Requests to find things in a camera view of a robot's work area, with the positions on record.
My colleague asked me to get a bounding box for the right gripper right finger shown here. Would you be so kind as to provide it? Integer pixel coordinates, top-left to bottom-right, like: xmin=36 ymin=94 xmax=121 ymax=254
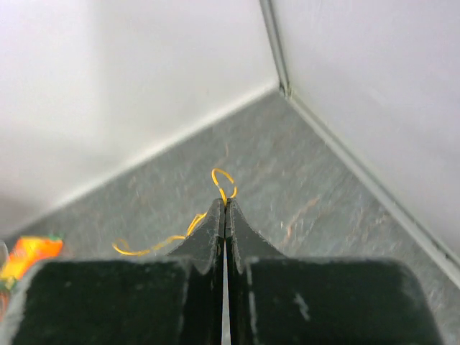
xmin=225 ymin=199 xmax=443 ymax=344

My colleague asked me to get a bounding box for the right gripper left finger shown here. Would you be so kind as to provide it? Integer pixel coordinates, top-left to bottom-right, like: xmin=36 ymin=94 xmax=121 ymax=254
xmin=1 ymin=199 xmax=225 ymax=344

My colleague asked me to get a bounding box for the yellow cable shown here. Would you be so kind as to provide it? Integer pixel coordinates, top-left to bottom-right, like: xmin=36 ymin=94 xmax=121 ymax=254
xmin=111 ymin=167 xmax=238 ymax=257

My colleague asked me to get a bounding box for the orange juice carton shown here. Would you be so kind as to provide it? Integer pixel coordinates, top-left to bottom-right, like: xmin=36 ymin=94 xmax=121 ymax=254
xmin=1 ymin=236 xmax=64 ymax=291

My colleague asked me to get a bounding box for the aluminium corner post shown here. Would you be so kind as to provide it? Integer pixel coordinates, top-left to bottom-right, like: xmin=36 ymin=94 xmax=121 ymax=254
xmin=259 ymin=0 xmax=292 ymax=98

